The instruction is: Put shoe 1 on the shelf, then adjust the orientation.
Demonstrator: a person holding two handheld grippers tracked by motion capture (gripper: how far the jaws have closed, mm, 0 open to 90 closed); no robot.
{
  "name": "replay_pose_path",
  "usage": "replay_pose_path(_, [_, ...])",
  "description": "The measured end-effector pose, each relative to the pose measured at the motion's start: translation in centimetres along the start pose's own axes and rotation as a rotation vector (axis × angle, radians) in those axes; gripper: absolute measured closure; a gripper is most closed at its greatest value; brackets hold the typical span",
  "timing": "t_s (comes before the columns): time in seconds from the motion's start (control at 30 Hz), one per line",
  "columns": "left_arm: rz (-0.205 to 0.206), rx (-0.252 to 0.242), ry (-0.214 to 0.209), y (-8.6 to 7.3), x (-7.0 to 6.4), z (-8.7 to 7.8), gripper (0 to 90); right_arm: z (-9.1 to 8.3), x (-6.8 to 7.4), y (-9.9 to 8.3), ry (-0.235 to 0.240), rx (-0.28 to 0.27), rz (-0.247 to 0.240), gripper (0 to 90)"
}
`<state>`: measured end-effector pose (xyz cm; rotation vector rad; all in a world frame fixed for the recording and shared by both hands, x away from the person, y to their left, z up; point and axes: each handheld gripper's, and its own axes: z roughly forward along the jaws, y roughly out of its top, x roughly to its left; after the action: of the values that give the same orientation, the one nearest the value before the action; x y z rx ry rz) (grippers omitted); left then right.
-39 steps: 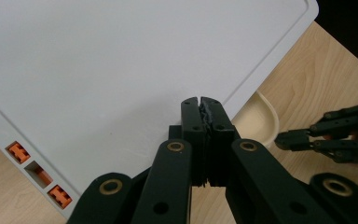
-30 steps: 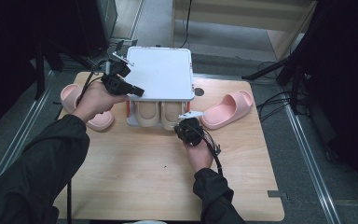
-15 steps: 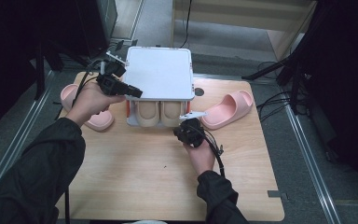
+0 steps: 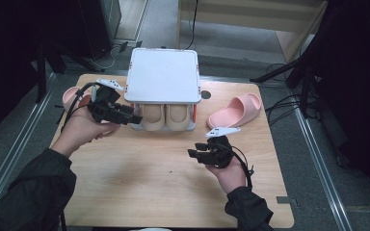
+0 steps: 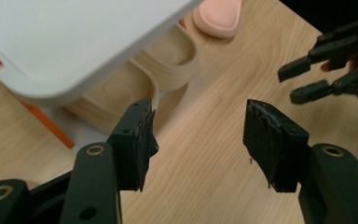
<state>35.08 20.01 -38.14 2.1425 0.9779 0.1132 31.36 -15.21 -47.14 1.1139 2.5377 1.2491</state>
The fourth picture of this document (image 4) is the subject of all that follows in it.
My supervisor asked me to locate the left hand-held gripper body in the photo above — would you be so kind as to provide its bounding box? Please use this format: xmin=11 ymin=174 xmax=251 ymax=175
xmin=87 ymin=78 xmax=125 ymax=123

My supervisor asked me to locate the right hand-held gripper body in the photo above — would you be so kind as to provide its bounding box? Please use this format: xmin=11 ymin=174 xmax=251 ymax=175
xmin=201 ymin=126 xmax=242 ymax=169

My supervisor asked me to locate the beige perforated clog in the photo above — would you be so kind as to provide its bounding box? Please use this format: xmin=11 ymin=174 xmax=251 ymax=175
xmin=140 ymin=103 xmax=167 ymax=132
xmin=165 ymin=103 xmax=192 ymax=132

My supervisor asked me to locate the white two-tier shoe rack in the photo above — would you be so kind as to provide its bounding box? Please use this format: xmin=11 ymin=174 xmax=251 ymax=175
xmin=123 ymin=47 xmax=202 ymax=133

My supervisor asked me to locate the person's right hand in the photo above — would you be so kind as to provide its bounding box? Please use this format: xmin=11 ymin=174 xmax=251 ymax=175
xmin=204 ymin=158 xmax=249 ymax=195

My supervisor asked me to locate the person's left hand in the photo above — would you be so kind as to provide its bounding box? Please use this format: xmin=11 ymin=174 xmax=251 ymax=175
xmin=49 ymin=106 xmax=121 ymax=158

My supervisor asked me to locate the black metal stand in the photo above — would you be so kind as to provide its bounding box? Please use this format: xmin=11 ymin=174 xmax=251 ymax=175
xmin=35 ymin=41 xmax=107 ymax=104

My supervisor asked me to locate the dark computer tower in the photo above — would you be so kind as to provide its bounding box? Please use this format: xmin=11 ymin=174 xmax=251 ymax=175
xmin=76 ymin=0 xmax=123 ymax=61

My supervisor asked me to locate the black tripod stand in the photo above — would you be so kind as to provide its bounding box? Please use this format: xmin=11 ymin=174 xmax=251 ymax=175
xmin=250 ymin=0 xmax=351 ymax=116

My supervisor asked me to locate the light wooden cabinet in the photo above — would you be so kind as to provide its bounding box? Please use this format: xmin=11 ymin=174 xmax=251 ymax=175
xmin=176 ymin=0 xmax=329 ymax=62

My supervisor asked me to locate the left hand-held gripper black cable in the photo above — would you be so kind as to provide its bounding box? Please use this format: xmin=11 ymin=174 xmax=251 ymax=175
xmin=61 ymin=82 xmax=99 ymax=133

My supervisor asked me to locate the hand-held gripper black cable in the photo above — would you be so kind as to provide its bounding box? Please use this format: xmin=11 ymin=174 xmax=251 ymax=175
xmin=230 ymin=145 xmax=255 ymax=192
xmin=61 ymin=82 xmax=99 ymax=133

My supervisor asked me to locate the right hand-held gripper black cable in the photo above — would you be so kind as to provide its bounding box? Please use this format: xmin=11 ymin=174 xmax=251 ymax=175
xmin=230 ymin=145 xmax=255 ymax=192

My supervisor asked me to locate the white floor cable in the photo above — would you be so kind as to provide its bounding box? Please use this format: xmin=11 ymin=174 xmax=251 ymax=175
xmin=90 ymin=47 xmax=118 ymax=70

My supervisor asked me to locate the bundle of black floor cables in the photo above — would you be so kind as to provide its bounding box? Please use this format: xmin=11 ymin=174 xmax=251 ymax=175
xmin=264 ymin=62 xmax=307 ymax=126

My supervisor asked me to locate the metal floor rail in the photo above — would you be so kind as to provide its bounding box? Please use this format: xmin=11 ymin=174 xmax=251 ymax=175
xmin=293 ymin=107 xmax=355 ymax=231
xmin=0 ymin=71 xmax=59 ymax=219

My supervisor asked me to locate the black hanging cable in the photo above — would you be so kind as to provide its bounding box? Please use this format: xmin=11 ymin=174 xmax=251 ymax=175
xmin=185 ymin=0 xmax=200 ymax=51

